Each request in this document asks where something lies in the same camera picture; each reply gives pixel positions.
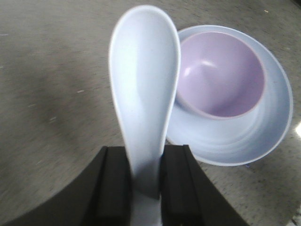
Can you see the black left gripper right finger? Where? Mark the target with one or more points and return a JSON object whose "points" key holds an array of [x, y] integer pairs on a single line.
{"points": [[188, 197]]}

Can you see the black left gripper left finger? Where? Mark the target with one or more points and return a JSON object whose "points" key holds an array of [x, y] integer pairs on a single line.
{"points": [[100, 196]]}

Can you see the purple plastic bowl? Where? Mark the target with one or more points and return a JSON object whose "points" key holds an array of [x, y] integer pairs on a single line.
{"points": [[221, 76]]}

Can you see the light blue plastic spoon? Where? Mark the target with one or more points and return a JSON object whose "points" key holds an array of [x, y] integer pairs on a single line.
{"points": [[144, 63]]}

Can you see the light blue plastic plate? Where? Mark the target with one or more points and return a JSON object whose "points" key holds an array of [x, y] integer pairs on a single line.
{"points": [[241, 140]]}

